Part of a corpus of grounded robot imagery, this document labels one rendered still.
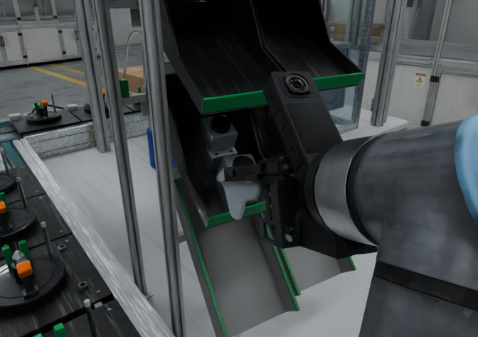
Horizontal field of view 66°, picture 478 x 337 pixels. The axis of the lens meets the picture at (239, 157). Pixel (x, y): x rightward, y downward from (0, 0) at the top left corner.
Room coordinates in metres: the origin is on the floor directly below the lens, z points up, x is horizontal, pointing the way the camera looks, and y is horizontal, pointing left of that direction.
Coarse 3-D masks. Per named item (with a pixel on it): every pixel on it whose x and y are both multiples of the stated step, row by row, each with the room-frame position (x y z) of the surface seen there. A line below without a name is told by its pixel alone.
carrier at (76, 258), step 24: (24, 240) 0.59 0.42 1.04; (48, 240) 0.60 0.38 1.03; (72, 240) 0.68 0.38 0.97; (0, 264) 0.60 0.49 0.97; (48, 264) 0.58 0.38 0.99; (72, 264) 0.60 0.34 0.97; (0, 288) 0.51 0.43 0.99; (48, 288) 0.51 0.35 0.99; (72, 288) 0.54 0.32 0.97; (96, 288) 0.54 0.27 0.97; (0, 312) 0.47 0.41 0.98; (24, 312) 0.48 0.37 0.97; (48, 312) 0.48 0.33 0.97; (72, 312) 0.48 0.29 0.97; (0, 336) 0.43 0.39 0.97; (24, 336) 0.43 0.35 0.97
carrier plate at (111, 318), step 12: (96, 312) 0.48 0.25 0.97; (108, 312) 0.48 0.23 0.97; (120, 312) 0.48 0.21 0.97; (72, 324) 0.45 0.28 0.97; (84, 324) 0.45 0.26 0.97; (96, 324) 0.45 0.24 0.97; (108, 324) 0.45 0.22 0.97; (120, 324) 0.45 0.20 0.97; (132, 324) 0.45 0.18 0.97; (48, 336) 0.43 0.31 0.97; (72, 336) 0.43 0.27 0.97; (84, 336) 0.43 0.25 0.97; (108, 336) 0.43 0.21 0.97; (120, 336) 0.43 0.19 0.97; (132, 336) 0.43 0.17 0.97
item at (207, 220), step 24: (168, 96) 0.65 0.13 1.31; (192, 120) 0.61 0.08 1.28; (240, 120) 0.59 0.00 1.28; (192, 144) 0.56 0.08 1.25; (240, 144) 0.58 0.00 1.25; (192, 168) 0.51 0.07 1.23; (192, 192) 0.46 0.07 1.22; (216, 192) 0.47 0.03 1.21; (264, 192) 0.49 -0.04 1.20; (216, 216) 0.41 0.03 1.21
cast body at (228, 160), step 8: (224, 160) 0.46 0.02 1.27; (232, 160) 0.46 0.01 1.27; (240, 160) 0.45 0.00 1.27; (248, 160) 0.46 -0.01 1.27; (216, 176) 0.49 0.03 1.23; (224, 192) 0.45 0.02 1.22; (224, 200) 0.45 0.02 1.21; (248, 200) 0.44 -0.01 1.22; (256, 200) 0.44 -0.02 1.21; (224, 208) 0.45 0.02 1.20
